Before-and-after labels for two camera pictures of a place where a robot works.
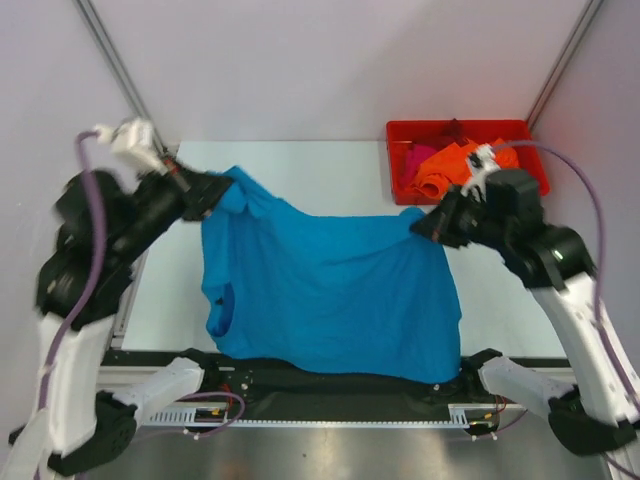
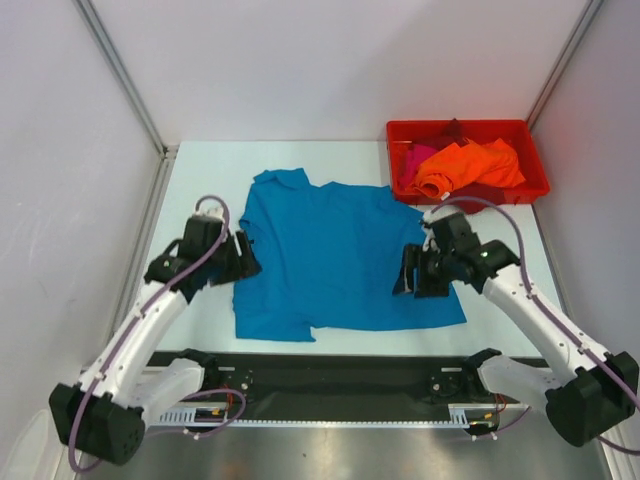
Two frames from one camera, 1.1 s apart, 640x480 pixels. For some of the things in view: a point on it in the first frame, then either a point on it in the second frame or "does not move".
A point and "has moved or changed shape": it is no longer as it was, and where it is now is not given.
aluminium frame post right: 580,28 does not move
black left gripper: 201,189 to 244,265
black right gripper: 451,220 to 426,273
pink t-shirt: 416,154 does not move
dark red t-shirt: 451,132 does not move
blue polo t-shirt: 285,287 has moved or changed shape
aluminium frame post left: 97,25 does not move
